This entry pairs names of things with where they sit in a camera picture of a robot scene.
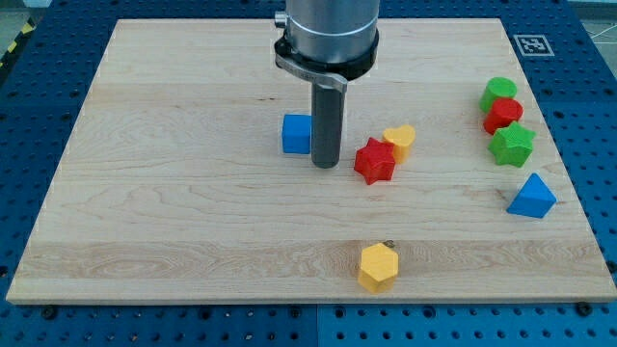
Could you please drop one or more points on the blue cube block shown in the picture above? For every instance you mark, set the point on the blue cube block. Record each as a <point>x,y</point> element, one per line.
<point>296,133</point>

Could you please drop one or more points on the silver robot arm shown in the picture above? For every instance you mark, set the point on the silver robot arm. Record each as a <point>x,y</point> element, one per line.
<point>327,43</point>

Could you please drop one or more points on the white fiducial marker tag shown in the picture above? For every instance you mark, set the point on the white fiducial marker tag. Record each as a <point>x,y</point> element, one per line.
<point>532,45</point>

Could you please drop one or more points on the black clamp collar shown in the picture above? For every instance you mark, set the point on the black clamp collar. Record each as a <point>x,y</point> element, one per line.
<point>332,75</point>

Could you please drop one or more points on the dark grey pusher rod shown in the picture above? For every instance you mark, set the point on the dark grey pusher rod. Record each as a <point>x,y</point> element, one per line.
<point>327,108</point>

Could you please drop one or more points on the green cylinder block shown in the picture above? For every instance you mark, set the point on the green cylinder block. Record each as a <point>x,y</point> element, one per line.
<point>496,87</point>

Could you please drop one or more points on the wooden board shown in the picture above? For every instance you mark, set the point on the wooden board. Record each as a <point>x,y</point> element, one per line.
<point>173,188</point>

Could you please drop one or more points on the yellow heart block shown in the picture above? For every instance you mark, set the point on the yellow heart block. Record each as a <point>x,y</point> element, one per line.
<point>402,138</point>

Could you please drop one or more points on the green star block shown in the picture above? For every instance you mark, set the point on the green star block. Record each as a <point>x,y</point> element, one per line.
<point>512,145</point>

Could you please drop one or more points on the red star block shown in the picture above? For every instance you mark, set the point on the red star block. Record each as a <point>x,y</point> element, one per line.
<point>375,161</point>

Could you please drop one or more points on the blue triangle block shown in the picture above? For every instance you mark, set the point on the blue triangle block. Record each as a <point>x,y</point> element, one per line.
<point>535,199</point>

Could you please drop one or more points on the red cylinder block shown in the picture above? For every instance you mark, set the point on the red cylinder block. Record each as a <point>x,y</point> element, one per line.
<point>502,113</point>

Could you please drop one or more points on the yellow hexagon block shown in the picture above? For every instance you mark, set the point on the yellow hexagon block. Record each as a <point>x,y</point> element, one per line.
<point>379,267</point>

